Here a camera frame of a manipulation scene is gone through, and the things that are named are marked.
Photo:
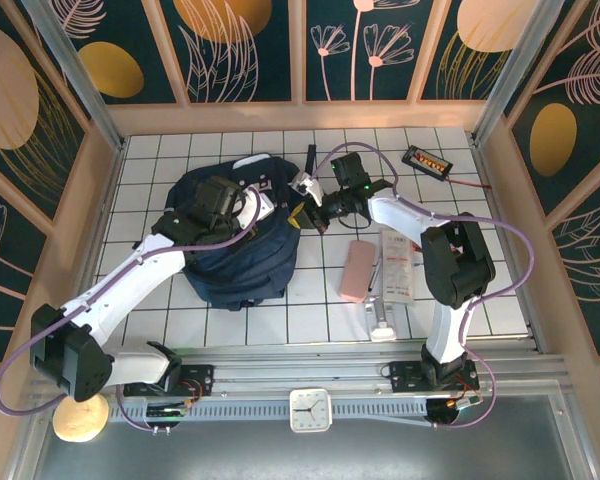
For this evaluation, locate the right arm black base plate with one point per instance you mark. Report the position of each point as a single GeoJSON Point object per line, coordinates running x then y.
{"type": "Point", "coordinates": [405, 372]}

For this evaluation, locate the black battery charger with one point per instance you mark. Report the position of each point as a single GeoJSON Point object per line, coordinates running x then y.
{"type": "Point", "coordinates": [426, 162]}

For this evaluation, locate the grey metal shelf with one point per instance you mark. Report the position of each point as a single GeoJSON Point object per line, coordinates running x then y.
{"type": "Point", "coordinates": [330, 455]}

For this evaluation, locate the dark slim pen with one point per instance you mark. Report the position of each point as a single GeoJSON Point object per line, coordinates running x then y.
{"type": "Point", "coordinates": [373, 276]}

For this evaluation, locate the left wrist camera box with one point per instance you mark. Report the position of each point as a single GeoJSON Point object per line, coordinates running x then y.
{"type": "Point", "coordinates": [265, 205]}

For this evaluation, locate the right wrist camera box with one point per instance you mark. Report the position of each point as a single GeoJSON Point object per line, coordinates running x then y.
{"type": "Point", "coordinates": [307, 186]}

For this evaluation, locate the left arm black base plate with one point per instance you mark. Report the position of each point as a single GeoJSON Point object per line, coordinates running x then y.
{"type": "Point", "coordinates": [200, 375]}

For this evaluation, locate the pink pencil case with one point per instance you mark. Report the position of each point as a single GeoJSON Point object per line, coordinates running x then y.
{"type": "Point", "coordinates": [357, 272]}

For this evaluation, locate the white packet red print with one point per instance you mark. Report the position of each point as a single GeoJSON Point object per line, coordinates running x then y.
{"type": "Point", "coordinates": [397, 267]}

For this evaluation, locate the navy blue backpack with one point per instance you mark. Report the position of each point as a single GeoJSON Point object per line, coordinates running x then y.
{"type": "Point", "coordinates": [250, 270]}

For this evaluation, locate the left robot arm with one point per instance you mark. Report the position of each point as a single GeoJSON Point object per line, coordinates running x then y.
{"type": "Point", "coordinates": [130, 275]}

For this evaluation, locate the round wooden disc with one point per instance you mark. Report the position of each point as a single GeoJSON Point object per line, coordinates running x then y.
{"type": "Point", "coordinates": [82, 422]}

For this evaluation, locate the white square clock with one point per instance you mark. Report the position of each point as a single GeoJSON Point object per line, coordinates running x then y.
{"type": "Point", "coordinates": [310, 410]}

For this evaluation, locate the aluminium mounting rail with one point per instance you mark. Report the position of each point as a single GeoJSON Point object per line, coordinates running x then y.
{"type": "Point", "coordinates": [300, 370]}

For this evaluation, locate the aluminium frame post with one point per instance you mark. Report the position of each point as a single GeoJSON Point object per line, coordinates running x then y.
{"type": "Point", "coordinates": [516, 75]}
{"type": "Point", "coordinates": [75, 75]}

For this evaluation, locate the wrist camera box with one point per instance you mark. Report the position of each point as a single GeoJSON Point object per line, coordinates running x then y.
{"type": "Point", "coordinates": [307, 186]}
{"type": "Point", "coordinates": [265, 205]}

